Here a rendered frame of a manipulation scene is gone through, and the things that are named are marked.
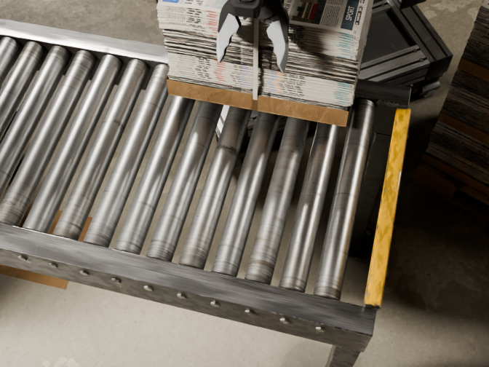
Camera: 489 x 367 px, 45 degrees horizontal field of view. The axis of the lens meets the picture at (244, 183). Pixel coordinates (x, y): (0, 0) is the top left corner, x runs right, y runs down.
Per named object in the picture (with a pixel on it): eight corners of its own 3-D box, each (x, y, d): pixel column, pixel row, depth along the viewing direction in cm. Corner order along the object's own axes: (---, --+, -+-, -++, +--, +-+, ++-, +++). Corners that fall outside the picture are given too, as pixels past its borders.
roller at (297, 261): (350, 101, 131) (341, 87, 127) (307, 304, 109) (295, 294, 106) (330, 104, 133) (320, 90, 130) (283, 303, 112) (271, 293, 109)
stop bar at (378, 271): (411, 113, 124) (413, 108, 122) (380, 312, 104) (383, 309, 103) (395, 111, 125) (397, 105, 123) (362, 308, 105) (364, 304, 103)
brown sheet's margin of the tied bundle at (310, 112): (365, 42, 136) (368, 26, 133) (346, 127, 119) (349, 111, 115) (297, 31, 139) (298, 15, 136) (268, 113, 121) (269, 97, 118)
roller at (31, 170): (101, 62, 142) (95, 47, 137) (17, 239, 120) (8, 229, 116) (81, 58, 142) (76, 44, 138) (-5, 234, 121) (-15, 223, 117)
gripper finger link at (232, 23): (228, 55, 110) (253, 13, 105) (218, 65, 105) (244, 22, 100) (213, 45, 110) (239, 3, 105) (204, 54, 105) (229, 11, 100)
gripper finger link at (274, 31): (302, 60, 107) (285, 10, 103) (296, 70, 102) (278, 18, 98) (286, 65, 108) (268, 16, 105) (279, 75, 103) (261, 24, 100)
